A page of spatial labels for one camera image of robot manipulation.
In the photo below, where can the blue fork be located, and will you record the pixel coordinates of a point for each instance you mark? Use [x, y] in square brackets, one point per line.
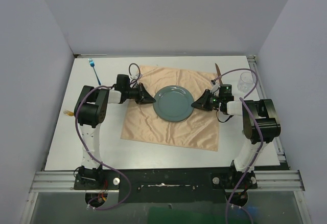
[92, 64]

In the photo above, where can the copper table knife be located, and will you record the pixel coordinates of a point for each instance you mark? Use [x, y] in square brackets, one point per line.
[218, 74]

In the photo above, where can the teal round plate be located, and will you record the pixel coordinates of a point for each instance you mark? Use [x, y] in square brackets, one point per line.
[173, 103]

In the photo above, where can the clear drinking glass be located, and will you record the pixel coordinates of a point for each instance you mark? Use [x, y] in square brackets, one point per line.
[245, 82]

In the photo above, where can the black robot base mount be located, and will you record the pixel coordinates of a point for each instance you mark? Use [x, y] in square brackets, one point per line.
[180, 185]

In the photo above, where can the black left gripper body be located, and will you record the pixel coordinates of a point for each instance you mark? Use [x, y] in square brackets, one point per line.
[137, 93]

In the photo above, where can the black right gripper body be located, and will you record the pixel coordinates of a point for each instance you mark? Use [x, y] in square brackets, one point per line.
[210, 101]

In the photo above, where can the gold fork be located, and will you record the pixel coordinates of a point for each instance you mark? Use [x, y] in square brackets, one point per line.
[68, 113]

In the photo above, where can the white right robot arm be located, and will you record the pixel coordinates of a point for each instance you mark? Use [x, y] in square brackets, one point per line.
[259, 118]

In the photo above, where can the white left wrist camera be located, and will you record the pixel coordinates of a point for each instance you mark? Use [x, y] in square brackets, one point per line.
[136, 76]

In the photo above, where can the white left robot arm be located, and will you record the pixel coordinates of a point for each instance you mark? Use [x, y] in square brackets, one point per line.
[90, 112]

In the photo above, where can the peach satin cloth napkin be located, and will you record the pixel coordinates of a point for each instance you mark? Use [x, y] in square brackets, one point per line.
[200, 130]

